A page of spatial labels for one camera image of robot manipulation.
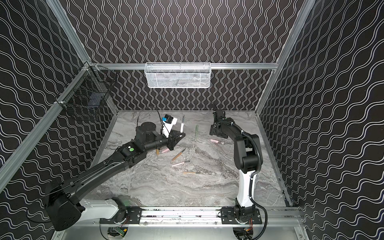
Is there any green pen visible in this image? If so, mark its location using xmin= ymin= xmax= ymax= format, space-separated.
xmin=195 ymin=125 xmax=199 ymax=142

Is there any white pink pen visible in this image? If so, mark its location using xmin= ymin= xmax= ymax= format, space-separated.
xmin=180 ymin=115 xmax=185 ymax=133

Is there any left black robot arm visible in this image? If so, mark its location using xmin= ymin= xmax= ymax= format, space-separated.
xmin=43 ymin=122 xmax=186 ymax=231

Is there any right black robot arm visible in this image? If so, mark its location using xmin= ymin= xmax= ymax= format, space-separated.
xmin=210 ymin=110 xmax=263 ymax=222

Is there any brown pen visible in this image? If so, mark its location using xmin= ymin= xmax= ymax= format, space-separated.
xmin=171 ymin=148 xmax=186 ymax=162

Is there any pink pen center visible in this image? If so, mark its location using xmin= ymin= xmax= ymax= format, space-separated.
xmin=171 ymin=161 xmax=190 ymax=167

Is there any tan pen lower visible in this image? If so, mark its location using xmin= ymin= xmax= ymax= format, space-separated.
xmin=183 ymin=172 xmax=203 ymax=175

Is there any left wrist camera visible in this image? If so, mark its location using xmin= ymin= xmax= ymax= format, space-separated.
xmin=162 ymin=114 xmax=178 ymax=138

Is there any white wire mesh basket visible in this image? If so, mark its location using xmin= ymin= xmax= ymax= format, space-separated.
xmin=144 ymin=62 xmax=212 ymax=89

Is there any black wire mesh basket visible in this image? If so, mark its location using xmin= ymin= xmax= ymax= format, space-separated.
xmin=58 ymin=62 xmax=117 ymax=122

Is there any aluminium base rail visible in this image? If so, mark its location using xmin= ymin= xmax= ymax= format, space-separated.
xmin=70 ymin=206 xmax=301 ymax=227

